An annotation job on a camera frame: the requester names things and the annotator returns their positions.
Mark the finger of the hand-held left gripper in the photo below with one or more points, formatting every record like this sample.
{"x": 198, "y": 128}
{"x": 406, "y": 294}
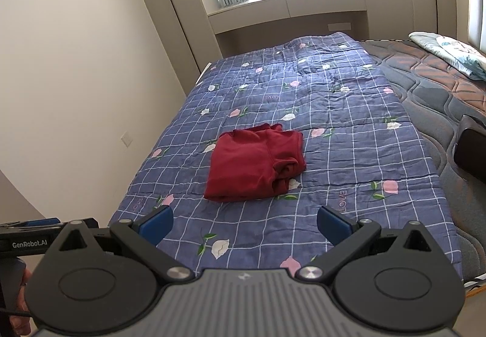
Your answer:
{"x": 38, "y": 226}

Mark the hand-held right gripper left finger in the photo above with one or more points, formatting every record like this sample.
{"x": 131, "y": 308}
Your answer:
{"x": 155, "y": 225}

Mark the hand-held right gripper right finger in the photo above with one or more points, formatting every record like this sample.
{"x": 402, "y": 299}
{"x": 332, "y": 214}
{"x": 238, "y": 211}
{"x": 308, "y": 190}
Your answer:
{"x": 336, "y": 226}

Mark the red long-sleeved shirt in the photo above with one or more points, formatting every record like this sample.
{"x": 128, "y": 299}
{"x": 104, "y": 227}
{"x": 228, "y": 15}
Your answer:
{"x": 246, "y": 166}

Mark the person's left hand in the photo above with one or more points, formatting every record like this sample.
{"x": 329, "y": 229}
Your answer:
{"x": 26, "y": 285}

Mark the blue checked floral quilt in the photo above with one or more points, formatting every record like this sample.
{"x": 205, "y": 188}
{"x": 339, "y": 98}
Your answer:
{"x": 341, "y": 155}

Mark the grey quilted mattress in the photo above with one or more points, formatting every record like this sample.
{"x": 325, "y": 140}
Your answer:
{"x": 429, "y": 94}

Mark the folded light floral blanket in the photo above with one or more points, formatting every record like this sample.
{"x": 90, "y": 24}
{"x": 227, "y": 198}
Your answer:
{"x": 452, "y": 50}

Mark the beige window shelf unit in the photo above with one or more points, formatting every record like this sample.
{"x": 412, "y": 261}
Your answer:
{"x": 322, "y": 3}

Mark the padded wooden headboard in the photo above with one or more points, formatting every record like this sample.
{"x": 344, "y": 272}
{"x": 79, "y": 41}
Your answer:
{"x": 479, "y": 18}

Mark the white wall socket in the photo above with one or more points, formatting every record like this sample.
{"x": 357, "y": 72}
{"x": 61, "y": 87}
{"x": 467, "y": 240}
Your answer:
{"x": 126, "y": 139}

